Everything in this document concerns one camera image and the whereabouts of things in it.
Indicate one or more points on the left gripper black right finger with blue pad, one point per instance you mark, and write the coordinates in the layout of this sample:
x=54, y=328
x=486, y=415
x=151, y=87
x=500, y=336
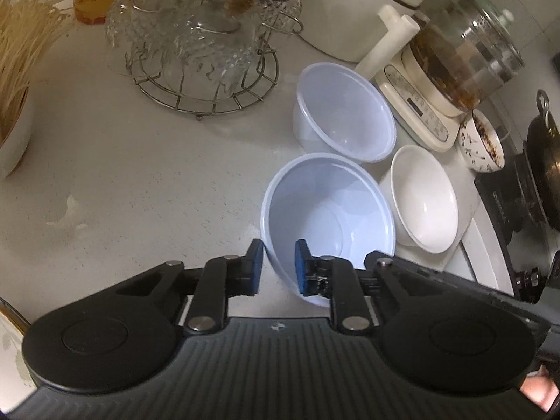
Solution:
x=345, y=287

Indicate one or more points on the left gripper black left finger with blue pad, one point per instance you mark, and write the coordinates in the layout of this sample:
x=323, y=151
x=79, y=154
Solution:
x=211, y=287

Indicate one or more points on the translucent plastic bowl front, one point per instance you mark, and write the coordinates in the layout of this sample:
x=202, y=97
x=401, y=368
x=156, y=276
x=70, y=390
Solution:
x=332, y=203

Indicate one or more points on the translucent plastic bowl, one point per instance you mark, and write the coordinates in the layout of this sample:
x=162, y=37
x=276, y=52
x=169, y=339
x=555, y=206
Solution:
x=332, y=203
x=337, y=111

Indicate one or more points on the white ceramic bowl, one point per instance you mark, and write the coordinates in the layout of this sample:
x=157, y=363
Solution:
x=422, y=200

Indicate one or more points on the translucent plastic bowl back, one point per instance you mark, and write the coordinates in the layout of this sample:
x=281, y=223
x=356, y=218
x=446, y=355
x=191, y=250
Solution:
x=337, y=111

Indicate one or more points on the person's right hand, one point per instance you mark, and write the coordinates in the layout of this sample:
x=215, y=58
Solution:
x=540, y=388

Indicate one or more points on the speckled bowl with tea leaves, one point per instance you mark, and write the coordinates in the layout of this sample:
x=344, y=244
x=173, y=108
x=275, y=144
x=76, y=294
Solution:
x=478, y=144

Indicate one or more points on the dark wok on stove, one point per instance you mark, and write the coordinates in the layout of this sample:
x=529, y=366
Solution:
x=543, y=154

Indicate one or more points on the white bowl with garlic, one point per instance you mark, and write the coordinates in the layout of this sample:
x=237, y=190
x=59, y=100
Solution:
x=14, y=146

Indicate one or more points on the glass kettle on white base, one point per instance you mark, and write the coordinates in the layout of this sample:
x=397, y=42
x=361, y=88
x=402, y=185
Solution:
x=463, y=55

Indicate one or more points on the white electric cooking pot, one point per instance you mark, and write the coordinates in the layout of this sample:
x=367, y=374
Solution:
x=367, y=33

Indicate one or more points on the bundle of dry noodles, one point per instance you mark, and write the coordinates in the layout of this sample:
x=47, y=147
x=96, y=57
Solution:
x=29, y=28

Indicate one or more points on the wire rack with glass cups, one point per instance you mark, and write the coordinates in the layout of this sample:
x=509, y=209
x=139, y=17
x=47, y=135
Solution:
x=200, y=57

